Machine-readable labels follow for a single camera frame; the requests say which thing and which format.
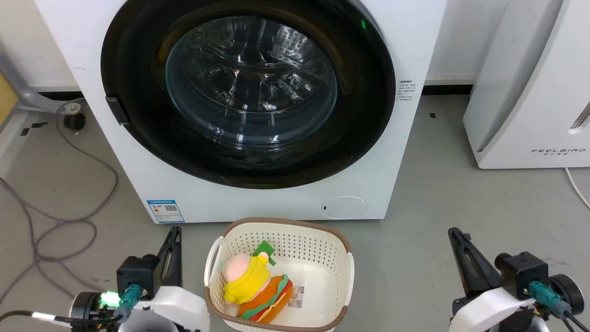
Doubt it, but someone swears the black caster wheel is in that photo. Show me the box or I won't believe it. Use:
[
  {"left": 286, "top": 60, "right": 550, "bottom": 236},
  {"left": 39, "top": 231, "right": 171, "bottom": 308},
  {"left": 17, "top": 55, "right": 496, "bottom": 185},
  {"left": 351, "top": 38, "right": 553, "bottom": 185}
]
[{"left": 63, "top": 102, "right": 87, "bottom": 131}]

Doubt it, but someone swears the round black glass washer door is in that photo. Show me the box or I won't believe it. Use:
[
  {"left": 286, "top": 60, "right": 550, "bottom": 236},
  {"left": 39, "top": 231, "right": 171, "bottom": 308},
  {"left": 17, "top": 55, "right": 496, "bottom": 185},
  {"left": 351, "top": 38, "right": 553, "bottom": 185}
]
[{"left": 100, "top": 0, "right": 396, "bottom": 190}]

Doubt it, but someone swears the white floor cable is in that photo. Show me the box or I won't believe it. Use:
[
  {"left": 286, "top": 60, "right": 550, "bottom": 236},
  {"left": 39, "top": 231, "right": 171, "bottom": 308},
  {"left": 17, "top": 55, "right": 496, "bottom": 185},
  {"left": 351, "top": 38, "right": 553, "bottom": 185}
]
[{"left": 564, "top": 167, "right": 590, "bottom": 211}]

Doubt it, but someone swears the pink yellow plush doll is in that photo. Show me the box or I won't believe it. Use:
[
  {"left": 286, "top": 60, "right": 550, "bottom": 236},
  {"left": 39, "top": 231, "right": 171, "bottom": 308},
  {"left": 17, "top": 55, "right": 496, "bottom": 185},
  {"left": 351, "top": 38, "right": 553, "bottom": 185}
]
[{"left": 220, "top": 240, "right": 277, "bottom": 305}]

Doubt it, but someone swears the small white text sticker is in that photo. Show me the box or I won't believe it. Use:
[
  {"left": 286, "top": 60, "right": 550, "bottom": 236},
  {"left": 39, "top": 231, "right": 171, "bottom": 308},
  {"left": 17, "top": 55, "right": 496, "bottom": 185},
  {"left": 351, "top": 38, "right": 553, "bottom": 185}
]
[{"left": 397, "top": 79, "right": 419, "bottom": 103}]

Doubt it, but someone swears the hamburger plush toy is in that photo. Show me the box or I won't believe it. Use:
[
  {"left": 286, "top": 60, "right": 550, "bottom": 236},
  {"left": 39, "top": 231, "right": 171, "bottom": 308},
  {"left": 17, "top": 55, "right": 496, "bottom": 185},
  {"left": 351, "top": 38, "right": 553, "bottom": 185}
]
[{"left": 237, "top": 274, "right": 295, "bottom": 324}]

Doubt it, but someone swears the right teal-plug black cable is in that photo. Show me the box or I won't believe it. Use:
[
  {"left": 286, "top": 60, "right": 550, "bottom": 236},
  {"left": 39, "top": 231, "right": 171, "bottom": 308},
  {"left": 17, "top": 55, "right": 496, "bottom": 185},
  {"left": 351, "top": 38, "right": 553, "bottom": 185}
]
[{"left": 527, "top": 280, "right": 590, "bottom": 332}]

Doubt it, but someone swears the yellow wooden panel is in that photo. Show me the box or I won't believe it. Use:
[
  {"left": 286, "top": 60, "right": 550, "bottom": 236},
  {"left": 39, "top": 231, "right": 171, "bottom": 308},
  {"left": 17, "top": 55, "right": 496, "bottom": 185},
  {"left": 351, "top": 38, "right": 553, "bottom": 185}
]
[{"left": 0, "top": 73, "right": 19, "bottom": 126}]

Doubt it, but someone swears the cream perforated laundry basket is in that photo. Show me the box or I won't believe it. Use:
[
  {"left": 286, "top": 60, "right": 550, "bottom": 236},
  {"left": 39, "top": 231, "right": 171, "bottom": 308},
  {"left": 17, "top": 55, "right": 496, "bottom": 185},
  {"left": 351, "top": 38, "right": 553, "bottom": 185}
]
[{"left": 204, "top": 218, "right": 355, "bottom": 332}]

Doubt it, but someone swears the left teal-plug black cable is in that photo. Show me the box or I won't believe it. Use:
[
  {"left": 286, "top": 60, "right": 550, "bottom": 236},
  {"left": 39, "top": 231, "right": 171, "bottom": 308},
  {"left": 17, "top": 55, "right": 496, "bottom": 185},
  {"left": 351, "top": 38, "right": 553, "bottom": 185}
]
[{"left": 0, "top": 284, "right": 144, "bottom": 324}]

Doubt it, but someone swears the white front-load washing machine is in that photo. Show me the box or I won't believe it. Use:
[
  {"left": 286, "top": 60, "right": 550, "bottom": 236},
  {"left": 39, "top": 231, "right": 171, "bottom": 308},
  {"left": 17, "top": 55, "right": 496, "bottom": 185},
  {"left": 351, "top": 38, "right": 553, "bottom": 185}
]
[{"left": 35, "top": 0, "right": 448, "bottom": 225}]

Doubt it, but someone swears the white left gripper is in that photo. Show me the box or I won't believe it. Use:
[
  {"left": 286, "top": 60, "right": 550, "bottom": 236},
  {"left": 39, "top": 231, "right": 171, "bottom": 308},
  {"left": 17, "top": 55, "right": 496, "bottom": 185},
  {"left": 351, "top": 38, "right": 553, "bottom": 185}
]
[{"left": 118, "top": 226, "right": 211, "bottom": 332}]

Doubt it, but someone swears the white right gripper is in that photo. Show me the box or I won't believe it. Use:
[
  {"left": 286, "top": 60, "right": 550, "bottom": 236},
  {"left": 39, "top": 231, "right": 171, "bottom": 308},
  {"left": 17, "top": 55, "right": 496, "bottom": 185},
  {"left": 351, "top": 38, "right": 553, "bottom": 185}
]
[{"left": 448, "top": 227, "right": 539, "bottom": 332}]

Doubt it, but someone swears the teal-plug black cable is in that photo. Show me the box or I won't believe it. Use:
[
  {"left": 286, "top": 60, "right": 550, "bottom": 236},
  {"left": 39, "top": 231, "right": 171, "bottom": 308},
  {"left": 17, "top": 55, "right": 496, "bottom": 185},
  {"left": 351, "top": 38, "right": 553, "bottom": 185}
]
[
  {"left": 527, "top": 280, "right": 590, "bottom": 332},
  {"left": 0, "top": 284, "right": 144, "bottom": 324}
]

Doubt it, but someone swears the round white filter cover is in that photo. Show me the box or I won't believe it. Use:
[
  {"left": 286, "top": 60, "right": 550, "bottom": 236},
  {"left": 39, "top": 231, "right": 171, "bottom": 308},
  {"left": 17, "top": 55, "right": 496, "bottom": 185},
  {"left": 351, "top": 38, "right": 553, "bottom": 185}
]
[{"left": 321, "top": 196, "right": 368, "bottom": 220}]

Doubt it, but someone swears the blue energy label sticker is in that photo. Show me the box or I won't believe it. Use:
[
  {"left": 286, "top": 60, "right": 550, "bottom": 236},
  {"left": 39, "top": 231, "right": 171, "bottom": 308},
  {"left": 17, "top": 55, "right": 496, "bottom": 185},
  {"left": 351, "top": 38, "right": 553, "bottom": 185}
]
[{"left": 147, "top": 199, "right": 186, "bottom": 224}]

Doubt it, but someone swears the white Feelbird appliance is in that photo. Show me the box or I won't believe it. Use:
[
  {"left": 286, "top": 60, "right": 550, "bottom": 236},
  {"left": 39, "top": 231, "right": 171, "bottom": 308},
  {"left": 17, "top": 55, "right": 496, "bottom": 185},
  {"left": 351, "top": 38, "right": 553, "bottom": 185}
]
[{"left": 462, "top": 0, "right": 590, "bottom": 170}]

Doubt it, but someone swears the grey floor cable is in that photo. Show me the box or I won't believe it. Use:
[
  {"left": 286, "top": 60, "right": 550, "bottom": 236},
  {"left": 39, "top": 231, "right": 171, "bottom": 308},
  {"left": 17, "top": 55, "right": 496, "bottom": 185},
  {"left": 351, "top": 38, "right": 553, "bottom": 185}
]
[{"left": 0, "top": 98, "right": 120, "bottom": 306}]

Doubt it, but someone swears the grey metal frame leg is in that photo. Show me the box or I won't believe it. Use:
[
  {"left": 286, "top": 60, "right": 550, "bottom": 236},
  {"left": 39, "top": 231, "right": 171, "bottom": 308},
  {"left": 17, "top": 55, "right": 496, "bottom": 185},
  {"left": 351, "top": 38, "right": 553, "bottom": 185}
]
[{"left": 0, "top": 47, "right": 71, "bottom": 115}]

